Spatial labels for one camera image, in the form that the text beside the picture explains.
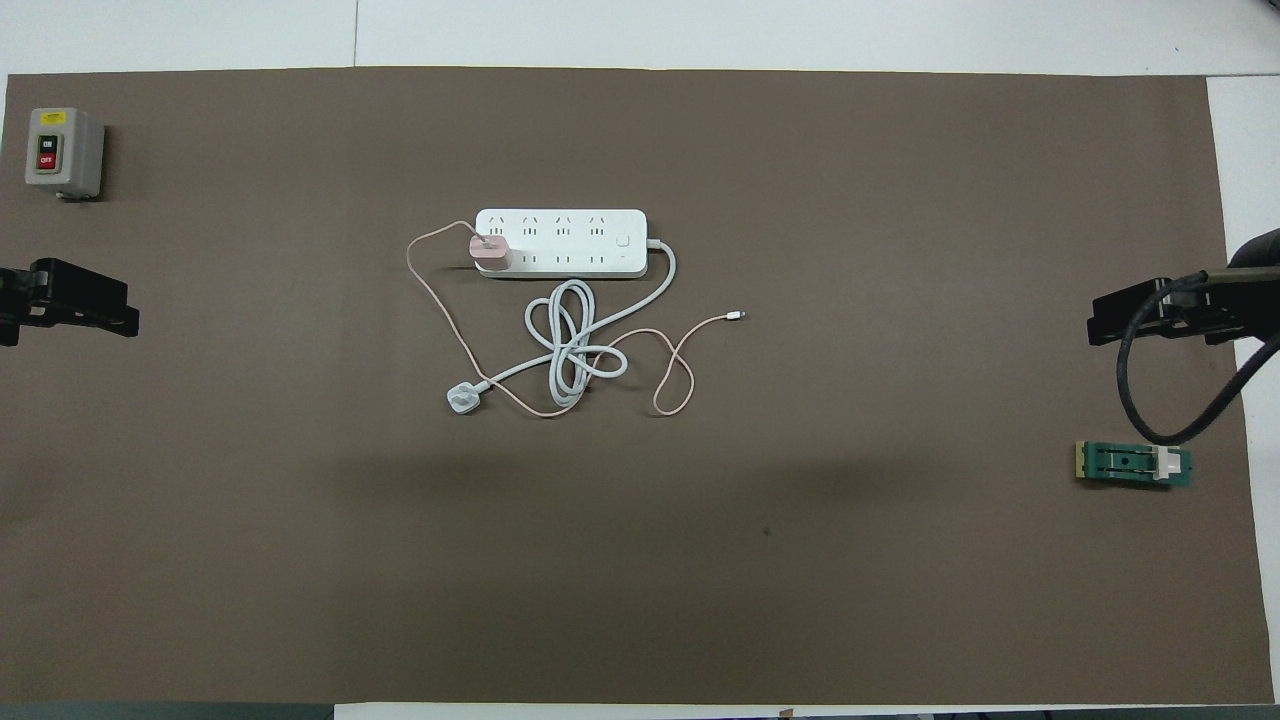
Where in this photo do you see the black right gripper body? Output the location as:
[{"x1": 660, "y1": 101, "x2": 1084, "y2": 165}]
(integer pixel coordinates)
[{"x1": 1164, "y1": 267, "x2": 1280, "y2": 347}]

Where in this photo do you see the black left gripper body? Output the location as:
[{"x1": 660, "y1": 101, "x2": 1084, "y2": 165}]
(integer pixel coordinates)
[{"x1": 0, "y1": 266, "x2": 53, "y2": 347}]

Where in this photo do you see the pink charging cable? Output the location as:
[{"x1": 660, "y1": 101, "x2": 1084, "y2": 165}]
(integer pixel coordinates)
[{"x1": 406, "y1": 221, "x2": 747, "y2": 418}]

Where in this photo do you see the white power strip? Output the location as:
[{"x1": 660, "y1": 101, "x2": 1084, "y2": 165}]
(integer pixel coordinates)
[{"x1": 474, "y1": 208, "x2": 648, "y2": 280}]

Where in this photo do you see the brown table mat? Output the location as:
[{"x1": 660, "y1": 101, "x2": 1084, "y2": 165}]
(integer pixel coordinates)
[{"x1": 0, "y1": 67, "x2": 1276, "y2": 706}]

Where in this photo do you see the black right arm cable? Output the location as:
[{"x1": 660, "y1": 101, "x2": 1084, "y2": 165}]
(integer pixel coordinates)
[{"x1": 1117, "y1": 272, "x2": 1280, "y2": 447}]

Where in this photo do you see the green knife switch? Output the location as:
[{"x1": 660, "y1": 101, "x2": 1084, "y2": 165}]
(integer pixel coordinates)
[{"x1": 1075, "y1": 441, "x2": 1193, "y2": 490}]

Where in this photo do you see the grey on-off switch box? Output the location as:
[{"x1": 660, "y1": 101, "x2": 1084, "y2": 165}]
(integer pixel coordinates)
[{"x1": 25, "y1": 108, "x2": 106, "y2": 201}]

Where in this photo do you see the grey power strip cord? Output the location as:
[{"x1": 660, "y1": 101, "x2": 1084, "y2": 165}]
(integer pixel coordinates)
[{"x1": 445, "y1": 238, "x2": 678, "y2": 417}]

